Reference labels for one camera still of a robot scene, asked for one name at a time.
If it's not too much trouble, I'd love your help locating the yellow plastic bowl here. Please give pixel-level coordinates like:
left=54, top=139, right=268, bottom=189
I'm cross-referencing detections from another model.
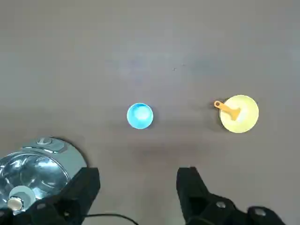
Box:
left=219, top=94, right=260, bottom=134

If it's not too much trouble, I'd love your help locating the steel electric pot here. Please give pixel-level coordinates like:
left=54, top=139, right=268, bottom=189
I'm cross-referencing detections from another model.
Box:
left=0, top=136, right=89, bottom=216

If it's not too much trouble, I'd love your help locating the glass pot lid with knob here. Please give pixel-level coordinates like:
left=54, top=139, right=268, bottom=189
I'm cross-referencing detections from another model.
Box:
left=0, top=151, right=72, bottom=216

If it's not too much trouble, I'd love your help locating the blue plastic cup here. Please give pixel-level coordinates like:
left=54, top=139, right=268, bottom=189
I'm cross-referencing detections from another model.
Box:
left=126, top=102, right=154, bottom=129

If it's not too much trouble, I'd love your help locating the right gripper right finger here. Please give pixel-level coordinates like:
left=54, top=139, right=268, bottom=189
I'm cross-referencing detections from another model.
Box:
left=176, top=166, right=288, bottom=225

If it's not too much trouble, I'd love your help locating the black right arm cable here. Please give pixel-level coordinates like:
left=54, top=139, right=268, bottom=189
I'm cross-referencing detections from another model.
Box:
left=86, top=212, right=139, bottom=225

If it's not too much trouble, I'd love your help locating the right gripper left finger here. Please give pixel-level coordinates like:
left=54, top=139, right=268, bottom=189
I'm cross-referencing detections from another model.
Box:
left=0, top=166, right=101, bottom=225

